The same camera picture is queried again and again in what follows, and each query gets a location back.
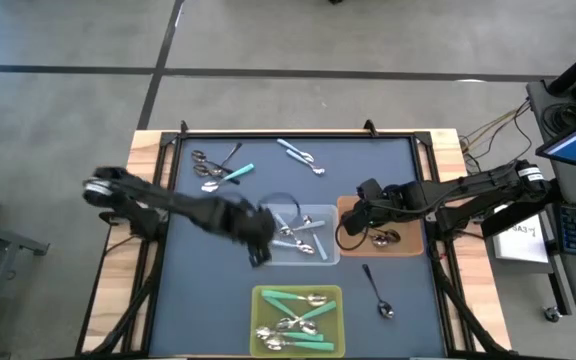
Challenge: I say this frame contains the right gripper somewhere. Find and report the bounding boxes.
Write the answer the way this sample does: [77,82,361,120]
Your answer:
[341,180,427,236]

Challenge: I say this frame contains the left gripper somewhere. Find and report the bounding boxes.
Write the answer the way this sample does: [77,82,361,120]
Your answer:
[210,196,278,269]

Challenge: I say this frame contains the teal handled spoon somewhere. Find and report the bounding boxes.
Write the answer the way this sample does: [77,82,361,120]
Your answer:
[260,289,329,308]
[200,162,256,194]
[262,296,320,336]
[263,337,336,353]
[275,300,338,332]
[254,326,325,343]

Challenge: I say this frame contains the clear plastic bin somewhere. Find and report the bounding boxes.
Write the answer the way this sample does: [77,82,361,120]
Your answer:
[253,203,342,267]

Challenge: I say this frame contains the brown wooden tray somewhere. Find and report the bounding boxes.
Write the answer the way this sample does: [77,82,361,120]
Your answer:
[336,195,426,259]

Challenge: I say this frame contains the blue-grey table mat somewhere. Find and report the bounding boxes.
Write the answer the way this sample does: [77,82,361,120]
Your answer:
[148,135,448,359]

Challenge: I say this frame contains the yellow-green plastic bin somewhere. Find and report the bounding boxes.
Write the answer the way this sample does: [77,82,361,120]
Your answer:
[249,284,346,359]

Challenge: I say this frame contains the wooden table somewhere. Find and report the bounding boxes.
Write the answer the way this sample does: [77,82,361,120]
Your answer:
[80,128,513,354]

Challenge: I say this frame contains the black diagonal stand bar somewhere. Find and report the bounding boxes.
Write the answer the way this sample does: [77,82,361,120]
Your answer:
[480,178,564,239]

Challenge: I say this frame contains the white paper sheet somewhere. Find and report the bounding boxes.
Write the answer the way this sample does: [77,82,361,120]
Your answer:
[491,213,550,265]

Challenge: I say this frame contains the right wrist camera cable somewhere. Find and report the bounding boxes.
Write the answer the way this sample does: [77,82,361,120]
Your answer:
[334,219,372,252]

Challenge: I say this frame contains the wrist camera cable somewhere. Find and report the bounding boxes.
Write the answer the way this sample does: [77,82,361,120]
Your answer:
[259,191,303,224]
[334,219,372,252]

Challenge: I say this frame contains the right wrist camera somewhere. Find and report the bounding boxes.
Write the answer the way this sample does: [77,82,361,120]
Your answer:
[356,178,385,202]

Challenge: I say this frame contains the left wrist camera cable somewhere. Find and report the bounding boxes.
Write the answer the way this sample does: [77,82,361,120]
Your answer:
[259,191,303,224]

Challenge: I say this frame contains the black aluminium table frame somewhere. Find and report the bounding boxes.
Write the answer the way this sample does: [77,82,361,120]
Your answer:
[74,129,515,359]

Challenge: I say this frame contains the yellow and black cable bundle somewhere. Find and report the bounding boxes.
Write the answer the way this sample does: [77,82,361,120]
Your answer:
[459,98,533,174]

